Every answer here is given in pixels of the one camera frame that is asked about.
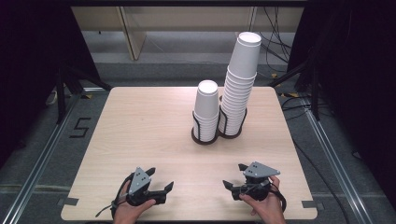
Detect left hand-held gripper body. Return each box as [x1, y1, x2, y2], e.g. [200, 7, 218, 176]
[125, 166, 167, 207]

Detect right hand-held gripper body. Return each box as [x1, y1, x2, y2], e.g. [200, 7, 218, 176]
[232, 161, 281, 202]

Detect black wire cup holder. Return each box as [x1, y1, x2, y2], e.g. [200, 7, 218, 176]
[191, 105, 248, 147]

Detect short stack of white cups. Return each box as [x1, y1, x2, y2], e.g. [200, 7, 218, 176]
[192, 79, 220, 143]

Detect person's left hand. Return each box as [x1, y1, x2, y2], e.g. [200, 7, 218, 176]
[112, 181, 157, 224]

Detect person's right hand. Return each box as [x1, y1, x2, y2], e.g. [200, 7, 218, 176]
[238, 175, 287, 224]

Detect grey tape strip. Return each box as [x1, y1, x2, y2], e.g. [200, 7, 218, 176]
[57, 196, 80, 207]
[301, 200, 325, 211]

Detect black metal stand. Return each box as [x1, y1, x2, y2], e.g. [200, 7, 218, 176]
[267, 59, 321, 121]
[55, 63, 113, 125]

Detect tall stack of white cups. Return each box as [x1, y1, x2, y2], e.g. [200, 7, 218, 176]
[218, 31, 262, 136]

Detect beige wooden furniture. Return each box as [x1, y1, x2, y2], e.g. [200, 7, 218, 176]
[70, 6, 304, 62]

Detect dark curtain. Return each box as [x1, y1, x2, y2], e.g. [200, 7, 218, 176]
[0, 0, 101, 166]
[286, 0, 396, 206]

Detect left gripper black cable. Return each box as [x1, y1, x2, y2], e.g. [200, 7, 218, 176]
[94, 173, 134, 218]

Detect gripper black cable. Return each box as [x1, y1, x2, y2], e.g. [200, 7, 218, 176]
[269, 183, 288, 213]
[94, 173, 134, 218]

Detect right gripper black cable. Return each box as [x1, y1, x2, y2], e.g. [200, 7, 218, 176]
[269, 183, 288, 213]

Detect long black floor cable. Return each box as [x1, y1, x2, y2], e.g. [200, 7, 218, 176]
[291, 139, 351, 224]

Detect black floor cables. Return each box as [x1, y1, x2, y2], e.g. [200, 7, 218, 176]
[280, 95, 313, 121]

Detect aluminium floor rail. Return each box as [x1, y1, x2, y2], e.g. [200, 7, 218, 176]
[1, 90, 85, 224]
[300, 99, 396, 218]

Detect white cable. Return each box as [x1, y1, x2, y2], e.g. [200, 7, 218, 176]
[46, 90, 60, 106]

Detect tangle of black cables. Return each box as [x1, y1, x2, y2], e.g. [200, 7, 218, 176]
[262, 7, 292, 64]

